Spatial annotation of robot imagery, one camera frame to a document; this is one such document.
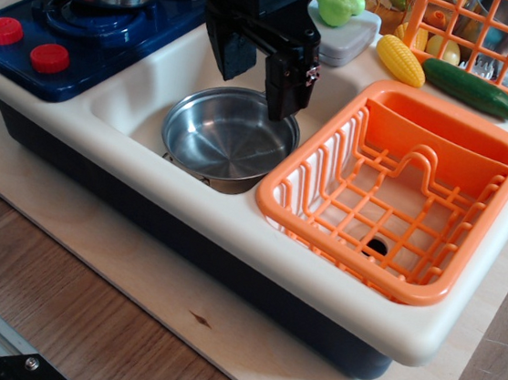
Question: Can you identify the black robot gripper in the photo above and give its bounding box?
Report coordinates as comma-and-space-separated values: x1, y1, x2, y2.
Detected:
205, 0, 320, 121

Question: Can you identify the small steel pan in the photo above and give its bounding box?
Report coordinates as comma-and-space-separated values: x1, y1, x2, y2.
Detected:
161, 87, 301, 195

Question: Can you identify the cream toy sink unit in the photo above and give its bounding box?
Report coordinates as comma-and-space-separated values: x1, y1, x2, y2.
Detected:
0, 0, 508, 380

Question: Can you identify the orange plastic drying rack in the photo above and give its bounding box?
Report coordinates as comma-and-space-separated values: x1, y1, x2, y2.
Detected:
256, 80, 508, 306

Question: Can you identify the grey toy faucet base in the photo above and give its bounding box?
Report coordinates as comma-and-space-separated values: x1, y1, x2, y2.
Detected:
307, 0, 381, 67

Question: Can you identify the green toy broccoli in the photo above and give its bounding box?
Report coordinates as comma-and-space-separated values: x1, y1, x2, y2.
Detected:
316, 0, 366, 28

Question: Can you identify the yellow toy corn cob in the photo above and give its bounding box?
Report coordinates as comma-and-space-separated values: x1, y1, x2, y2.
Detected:
376, 35, 426, 88

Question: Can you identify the yellow toy lemon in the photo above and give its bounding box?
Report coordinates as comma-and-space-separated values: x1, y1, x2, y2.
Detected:
425, 35, 461, 66

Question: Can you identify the green toy cucumber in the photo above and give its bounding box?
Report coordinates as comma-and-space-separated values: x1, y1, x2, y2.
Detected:
422, 58, 508, 119

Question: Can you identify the red stove knob right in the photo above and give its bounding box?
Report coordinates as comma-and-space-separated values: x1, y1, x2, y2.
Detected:
29, 43, 70, 75

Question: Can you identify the red stove knob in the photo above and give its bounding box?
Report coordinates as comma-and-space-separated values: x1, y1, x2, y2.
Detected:
0, 16, 24, 46
29, 43, 70, 75

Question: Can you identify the dark blue toy stove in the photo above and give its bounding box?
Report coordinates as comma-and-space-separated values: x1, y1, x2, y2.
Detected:
0, 0, 205, 102

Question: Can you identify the orange plastic grid basket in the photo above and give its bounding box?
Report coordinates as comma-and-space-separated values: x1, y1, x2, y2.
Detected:
395, 0, 508, 115

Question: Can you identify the red stove knob left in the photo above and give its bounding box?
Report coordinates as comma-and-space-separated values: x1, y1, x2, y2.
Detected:
0, 16, 24, 46

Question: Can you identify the light wooden base board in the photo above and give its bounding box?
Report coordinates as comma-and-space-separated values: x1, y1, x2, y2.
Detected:
0, 118, 508, 380

